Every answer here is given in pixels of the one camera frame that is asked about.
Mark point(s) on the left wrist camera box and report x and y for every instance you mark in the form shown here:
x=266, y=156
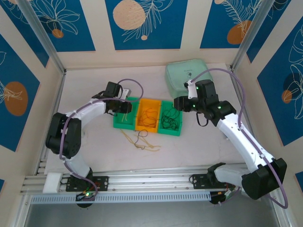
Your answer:
x=126, y=92

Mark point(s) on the green plastic bin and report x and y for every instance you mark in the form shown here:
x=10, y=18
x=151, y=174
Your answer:
x=131, y=123
x=169, y=133

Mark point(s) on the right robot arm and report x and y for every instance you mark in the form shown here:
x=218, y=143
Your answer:
x=241, y=139

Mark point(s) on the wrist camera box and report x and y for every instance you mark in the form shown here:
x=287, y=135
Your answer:
x=190, y=91
x=126, y=92

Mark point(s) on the mint green zip pouch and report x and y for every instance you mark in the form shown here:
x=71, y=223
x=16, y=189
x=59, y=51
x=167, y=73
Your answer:
x=177, y=73

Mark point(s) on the pile of rubber bands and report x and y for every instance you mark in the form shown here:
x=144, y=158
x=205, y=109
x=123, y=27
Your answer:
x=170, y=118
x=151, y=147

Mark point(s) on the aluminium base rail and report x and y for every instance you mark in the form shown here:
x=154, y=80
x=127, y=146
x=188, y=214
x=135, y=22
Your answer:
x=151, y=180

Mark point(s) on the orange plastic bin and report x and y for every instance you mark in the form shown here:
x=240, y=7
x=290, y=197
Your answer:
x=146, y=129

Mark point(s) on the aluminium frame post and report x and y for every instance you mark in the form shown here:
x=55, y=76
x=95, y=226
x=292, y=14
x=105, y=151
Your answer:
x=42, y=35
x=249, y=35

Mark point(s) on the yellow rubber bands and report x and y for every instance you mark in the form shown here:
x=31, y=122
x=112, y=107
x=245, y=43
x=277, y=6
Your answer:
x=123, y=118

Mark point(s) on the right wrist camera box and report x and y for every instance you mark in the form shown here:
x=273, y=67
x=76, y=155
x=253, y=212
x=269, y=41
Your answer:
x=190, y=91

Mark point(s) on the aluminium table side rail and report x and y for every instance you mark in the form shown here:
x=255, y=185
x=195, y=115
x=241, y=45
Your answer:
x=236, y=85
x=55, y=104

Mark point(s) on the white foam block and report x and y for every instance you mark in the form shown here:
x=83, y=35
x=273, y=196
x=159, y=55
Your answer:
x=52, y=183

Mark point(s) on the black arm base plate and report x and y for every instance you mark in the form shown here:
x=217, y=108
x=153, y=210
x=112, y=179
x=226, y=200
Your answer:
x=101, y=183
x=196, y=180

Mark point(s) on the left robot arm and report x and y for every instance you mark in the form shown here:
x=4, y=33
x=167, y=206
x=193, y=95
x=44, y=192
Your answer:
x=61, y=134

